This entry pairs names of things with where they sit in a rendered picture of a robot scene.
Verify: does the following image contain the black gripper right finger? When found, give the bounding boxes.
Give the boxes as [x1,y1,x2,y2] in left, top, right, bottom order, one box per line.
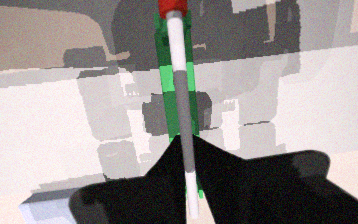
[192,134,331,224]

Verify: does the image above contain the grey pin with red cap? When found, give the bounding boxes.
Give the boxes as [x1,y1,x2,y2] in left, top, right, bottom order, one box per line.
[158,0,199,219]

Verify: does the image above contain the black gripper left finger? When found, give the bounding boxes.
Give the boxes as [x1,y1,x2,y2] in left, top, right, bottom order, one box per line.
[68,135,187,224]

